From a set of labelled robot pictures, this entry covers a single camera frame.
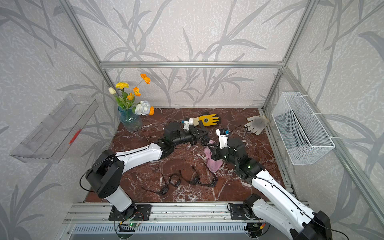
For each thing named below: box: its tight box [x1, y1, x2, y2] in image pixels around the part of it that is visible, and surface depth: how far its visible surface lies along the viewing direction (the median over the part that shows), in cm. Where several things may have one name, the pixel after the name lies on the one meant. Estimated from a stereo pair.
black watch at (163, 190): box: [141, 173, 169, 196], surface depth 81 cm
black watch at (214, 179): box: [198, 164, 218, 188], surface depth 84 cm
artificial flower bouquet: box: [108, 73, 155, 116], surface depth 90 cm
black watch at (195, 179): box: [178, 165, 200, 185], surface depth 87 cm
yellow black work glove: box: [192, 113, 220, 127], surface depth 114 cm
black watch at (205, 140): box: [200, 136, 211, 146], surface depth 77 cm
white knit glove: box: [243, 115, 269, 136], surface depth 114 cm
